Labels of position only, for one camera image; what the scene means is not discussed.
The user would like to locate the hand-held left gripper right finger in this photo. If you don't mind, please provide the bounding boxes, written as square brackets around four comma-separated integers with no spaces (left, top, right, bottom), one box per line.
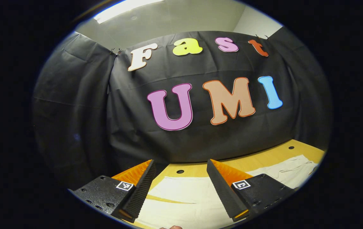
[207,159,296,222]

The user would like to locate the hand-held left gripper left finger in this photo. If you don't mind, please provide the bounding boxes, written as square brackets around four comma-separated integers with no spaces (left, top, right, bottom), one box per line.
[68,159,157,223]

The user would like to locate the white jeans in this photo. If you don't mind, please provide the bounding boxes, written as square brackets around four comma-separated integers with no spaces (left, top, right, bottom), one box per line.
[134,155,319,229]

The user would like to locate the black backdrop cloth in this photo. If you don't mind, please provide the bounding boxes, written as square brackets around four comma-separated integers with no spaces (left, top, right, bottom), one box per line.
[32,26,333,191]

